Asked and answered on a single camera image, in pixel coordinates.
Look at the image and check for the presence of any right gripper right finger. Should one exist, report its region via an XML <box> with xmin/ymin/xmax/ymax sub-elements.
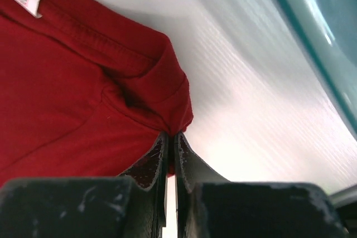
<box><xmin>174</xmin><ymin>134</ymin><xmax>348</xmax><ymax>237</ymax></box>

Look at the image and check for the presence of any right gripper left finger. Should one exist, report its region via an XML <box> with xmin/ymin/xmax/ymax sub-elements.
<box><xmin>1</xmin><ymin>133</ymin><xmax>168</xmax><ymax>237</ymax></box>

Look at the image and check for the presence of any dark red t-shirt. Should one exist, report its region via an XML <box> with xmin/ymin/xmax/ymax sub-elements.
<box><xmin>1</xmin><ymin>0</ymin><xmax>193</xmax><ymax>183</ymax></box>

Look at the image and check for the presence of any translucent blue plastic bin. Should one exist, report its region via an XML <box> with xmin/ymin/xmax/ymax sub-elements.
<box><xmin>276</xmin><ymin>0</ymin><xmax>356</xmax><ymax>130</ymax></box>

